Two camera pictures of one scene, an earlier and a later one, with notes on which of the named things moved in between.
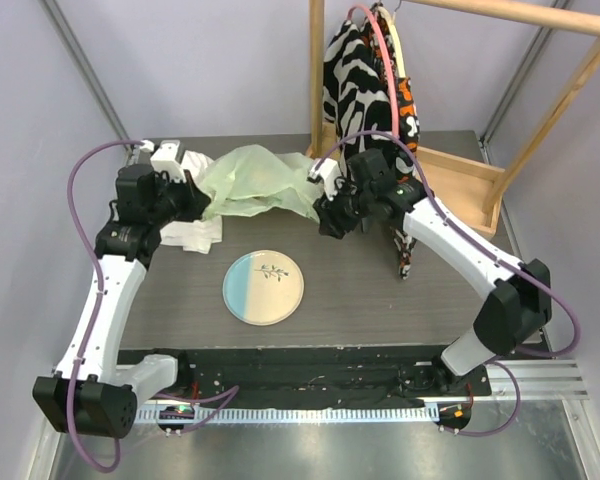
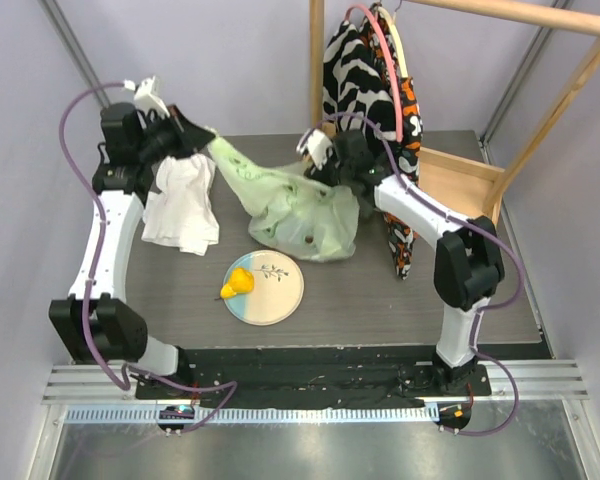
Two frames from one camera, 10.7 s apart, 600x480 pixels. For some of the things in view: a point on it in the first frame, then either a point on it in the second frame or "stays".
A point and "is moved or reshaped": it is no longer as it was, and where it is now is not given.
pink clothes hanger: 349,15 stays
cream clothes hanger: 391,19 stays
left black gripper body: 176,200 to 160,141
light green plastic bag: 258,180 is moved or reshaped
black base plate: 315,377 stays
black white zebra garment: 356,95 stays
